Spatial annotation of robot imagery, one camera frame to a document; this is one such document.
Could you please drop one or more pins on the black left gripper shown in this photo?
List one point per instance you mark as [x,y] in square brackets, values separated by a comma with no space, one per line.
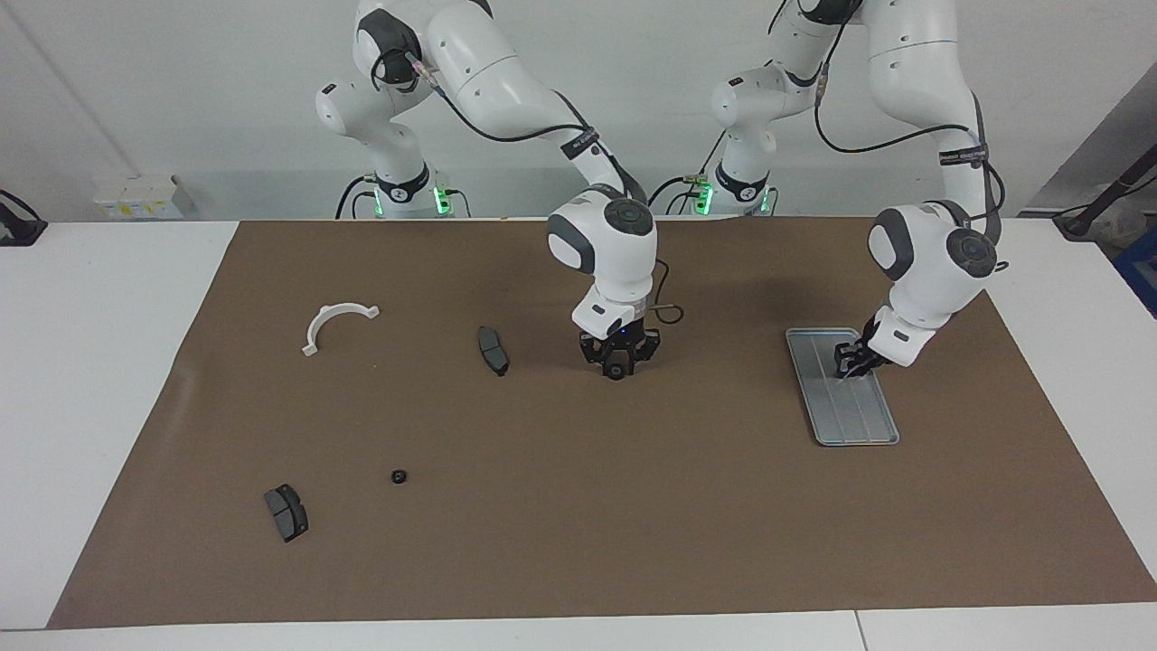
[875,339]

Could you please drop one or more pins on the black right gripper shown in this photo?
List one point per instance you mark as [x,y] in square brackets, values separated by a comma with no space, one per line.
[622,336]

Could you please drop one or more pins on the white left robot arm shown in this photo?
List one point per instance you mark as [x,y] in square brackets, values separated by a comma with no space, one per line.
[913,54]

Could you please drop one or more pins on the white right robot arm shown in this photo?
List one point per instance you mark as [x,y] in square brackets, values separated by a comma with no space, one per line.
[506,81]

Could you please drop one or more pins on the silver metal tray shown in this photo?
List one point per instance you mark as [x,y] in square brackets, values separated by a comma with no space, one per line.
[854,416]

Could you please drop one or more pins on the long grey brake pad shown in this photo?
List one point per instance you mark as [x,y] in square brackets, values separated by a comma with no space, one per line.
[493,353]

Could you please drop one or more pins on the brown paper table mat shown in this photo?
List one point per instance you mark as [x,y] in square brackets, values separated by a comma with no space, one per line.
[587,497]

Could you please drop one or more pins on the black stand pole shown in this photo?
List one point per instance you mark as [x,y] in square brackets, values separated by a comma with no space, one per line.
[1107,194]

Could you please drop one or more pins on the blue crate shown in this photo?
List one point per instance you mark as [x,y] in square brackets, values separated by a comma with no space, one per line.
[1143,271]

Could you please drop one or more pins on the short grey brake pad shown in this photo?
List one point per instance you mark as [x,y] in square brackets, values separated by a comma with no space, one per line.
[287,515]

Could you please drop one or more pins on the white box with labels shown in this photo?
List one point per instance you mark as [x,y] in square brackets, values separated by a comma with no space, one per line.
[136,199]

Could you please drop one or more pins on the black table clamp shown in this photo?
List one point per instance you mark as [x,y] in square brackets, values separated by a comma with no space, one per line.
[18,231]

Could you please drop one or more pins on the white curved plastic bracket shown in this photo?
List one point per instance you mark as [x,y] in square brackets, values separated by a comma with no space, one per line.
[311,342]

